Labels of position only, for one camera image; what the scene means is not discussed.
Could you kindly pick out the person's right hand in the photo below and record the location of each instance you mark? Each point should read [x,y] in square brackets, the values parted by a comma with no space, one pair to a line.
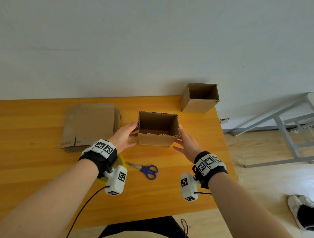
[190,148]

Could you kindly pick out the person's left hand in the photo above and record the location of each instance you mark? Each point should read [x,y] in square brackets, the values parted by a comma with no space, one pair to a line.
[122,138]

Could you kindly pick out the yellow tape roll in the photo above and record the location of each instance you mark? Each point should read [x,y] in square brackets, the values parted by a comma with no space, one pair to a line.
[122,160]

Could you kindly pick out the brown cardboard paper box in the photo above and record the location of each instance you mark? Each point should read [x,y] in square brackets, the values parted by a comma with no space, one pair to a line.
[196,106]
[154,140]

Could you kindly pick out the stack of cardboard boxes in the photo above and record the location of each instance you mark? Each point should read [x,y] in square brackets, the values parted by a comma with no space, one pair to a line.
[90,122]

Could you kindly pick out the person's right forearm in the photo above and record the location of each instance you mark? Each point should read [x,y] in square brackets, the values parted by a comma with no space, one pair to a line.
[240,208]

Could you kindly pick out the person's left forearm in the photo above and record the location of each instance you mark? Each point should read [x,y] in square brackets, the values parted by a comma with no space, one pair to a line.
[49,201]

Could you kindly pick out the person's dark and beige clothing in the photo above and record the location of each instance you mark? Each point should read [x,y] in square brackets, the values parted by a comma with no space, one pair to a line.
[147,226]

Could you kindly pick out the black left wristband with markers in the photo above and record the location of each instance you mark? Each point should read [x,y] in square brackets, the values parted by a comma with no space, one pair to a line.
[97,158]

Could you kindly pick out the black wristband with markers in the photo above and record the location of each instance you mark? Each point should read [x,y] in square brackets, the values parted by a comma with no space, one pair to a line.
[213,171]
[97,158]

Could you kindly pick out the black right wristband with markers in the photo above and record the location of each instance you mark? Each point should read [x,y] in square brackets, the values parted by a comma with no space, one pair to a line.
[213,171]

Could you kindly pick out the white shoe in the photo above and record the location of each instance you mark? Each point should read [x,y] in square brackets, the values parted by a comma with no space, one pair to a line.
[294,206]
[307,201]

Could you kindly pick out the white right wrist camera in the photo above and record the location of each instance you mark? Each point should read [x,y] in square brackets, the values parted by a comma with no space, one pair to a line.
[189,188]

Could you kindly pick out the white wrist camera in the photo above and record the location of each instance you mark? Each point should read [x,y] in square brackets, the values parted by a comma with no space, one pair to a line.
[115,184]
[189,188]

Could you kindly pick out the white wall socket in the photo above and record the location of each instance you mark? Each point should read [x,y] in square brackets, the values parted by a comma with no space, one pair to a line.
[224,120]

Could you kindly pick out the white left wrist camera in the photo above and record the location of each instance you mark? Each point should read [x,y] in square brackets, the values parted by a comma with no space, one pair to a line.
[115,184]

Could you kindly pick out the grey metal table frame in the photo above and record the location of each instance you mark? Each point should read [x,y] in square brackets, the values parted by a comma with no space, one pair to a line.
[282,127]

